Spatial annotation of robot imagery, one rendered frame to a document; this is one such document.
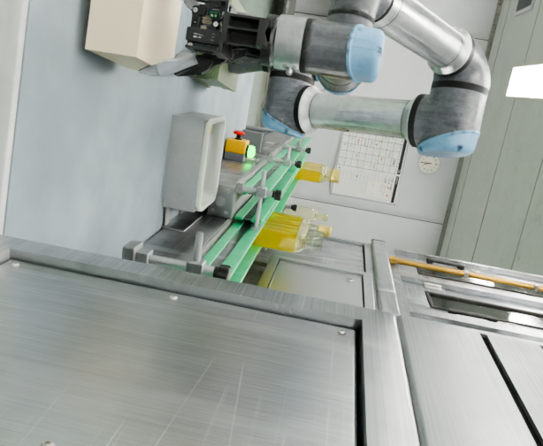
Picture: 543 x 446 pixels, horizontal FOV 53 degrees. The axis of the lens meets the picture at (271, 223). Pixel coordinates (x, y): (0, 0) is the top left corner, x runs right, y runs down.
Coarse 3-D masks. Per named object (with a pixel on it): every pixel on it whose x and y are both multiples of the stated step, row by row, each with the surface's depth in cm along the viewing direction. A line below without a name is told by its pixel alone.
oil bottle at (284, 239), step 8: (264, 224) 161; (264, 232) 157; (272, 232) 156; (280, 232) 156; (288, 232) 157; (296, 232) 158; (256, 240) 158; (264, 240) 157; (272, 240) 157; (280, 240) 157; (288, 240) 156; (296, 240) 156; (304, 240) 157; (272, 248) 158; (280, 248) 157; (288, 248) 157; (296, 248) 156; (304, 248) 158
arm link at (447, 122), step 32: (288, 96) 132; (320, 96) 129; (352, 96) 126; (416, 96) 116; (448, 96) 110; (480, 96) 110; (288, 128) 133; (320, 128) 133; (352, 128) 126; (384, 128) 120; (416, 128) 114; (448, 128) 110
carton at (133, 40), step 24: (96, 0) 75; (120, 0) 74; (144, 0) 74; (168, 0) 83; (96, 24) 75; (120, 24) 75; (144, 24) 76; (168, 24) 85; (96, 48) 76; (120, 48) 75; (144, 48) 77; (168, 48) 87
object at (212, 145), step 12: (216, 120) 129; (204, 132) 126; (216, 132) 140; (204, 144) 125; (216, 144) 141; (204, 156) 126; (216, 156) 142; (204, 168) 127; (216, 168) 143; (204, 180) 144; (216, 180) 144; (204, 192) 144; (216, 192) 145; (204, 204) 135
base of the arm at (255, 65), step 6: (240, 12) 135; (258, 60) 135; (228, 66) 137; (234, 66) 136; (240, 66) 136; (246, 66) 137; (252, 66) 137; (258, 66) 137; (264, 66) 136; (234, 72) 139; (240, 72) 139; (246, 72) 139; (252, 72) 140
